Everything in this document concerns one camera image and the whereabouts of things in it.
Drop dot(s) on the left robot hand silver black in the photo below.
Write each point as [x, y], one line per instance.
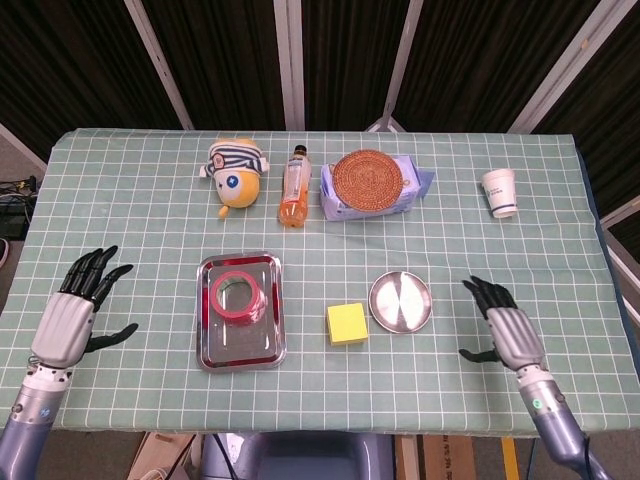
[62, 330]

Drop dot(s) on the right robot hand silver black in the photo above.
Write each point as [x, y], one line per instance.
[517, 340]

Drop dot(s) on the red tape roll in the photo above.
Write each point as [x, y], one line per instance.
[225, 310]

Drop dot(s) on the yellow cube block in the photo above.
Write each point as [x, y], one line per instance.
[347, 325]

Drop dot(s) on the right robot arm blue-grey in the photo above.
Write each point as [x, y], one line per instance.
[555, 420]

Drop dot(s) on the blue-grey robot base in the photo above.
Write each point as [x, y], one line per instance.
[300, 457]

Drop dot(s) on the round steel plate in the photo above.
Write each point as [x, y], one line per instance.
[400, 302]

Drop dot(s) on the cardboard box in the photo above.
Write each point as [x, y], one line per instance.
[457, 460]
[160, 457]

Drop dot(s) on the green checkered tablecloth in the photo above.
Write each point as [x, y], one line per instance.
[150, 225]

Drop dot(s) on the white paper cup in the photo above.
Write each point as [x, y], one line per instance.
[500, 192]

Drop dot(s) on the rectangular steel tray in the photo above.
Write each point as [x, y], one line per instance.
[240, 347]

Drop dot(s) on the purple tissue pack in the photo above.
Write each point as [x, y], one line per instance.
[370, 212]

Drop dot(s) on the round woven rattan coaster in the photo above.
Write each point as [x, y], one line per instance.
[367, 179]

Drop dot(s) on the yellow plush toy striped hat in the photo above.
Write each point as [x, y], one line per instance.
[235, 180]

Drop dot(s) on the orange drink bottle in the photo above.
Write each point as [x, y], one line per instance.
[295, 200]

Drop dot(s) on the black pleated curtain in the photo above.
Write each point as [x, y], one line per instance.
[225, 55]

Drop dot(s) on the white frame post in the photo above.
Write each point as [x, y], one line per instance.
[160, 65]
[291, 65]
[400, 65]
[565, 65]

